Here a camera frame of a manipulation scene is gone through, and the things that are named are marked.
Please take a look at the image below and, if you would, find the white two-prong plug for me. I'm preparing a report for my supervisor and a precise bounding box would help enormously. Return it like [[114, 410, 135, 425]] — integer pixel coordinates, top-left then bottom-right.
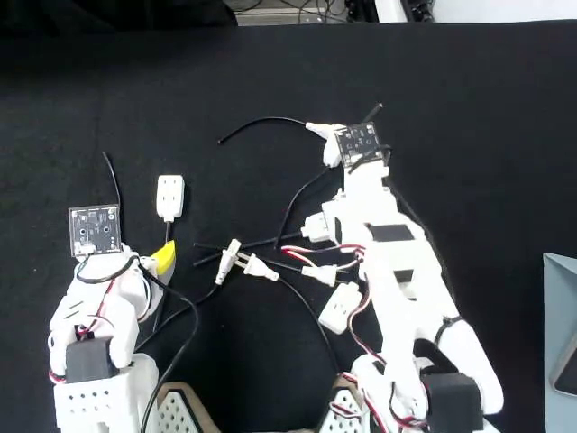
[[300, 264, 351, 289], [305, 121, 346, 138], [322, 134, 343, 170], [214, 238, 243, 287], [237, 253, 281, 282]]

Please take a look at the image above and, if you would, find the grey box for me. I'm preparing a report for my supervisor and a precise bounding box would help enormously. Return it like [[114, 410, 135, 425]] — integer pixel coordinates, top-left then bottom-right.
[[542, 252, 577, 433]]

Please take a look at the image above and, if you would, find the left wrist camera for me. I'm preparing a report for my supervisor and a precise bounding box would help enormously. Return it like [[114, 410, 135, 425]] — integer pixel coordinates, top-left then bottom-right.
[[68, 204, 124, 259]]

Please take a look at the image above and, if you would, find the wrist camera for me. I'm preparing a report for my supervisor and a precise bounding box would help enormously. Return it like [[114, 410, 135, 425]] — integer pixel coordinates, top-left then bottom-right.
[[68, 204, 124, 259], [334, 122, 391, 169]]

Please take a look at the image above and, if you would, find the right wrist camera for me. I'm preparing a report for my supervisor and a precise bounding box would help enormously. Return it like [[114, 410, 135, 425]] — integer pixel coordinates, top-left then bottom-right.
[[334, 122, 391, 169]]

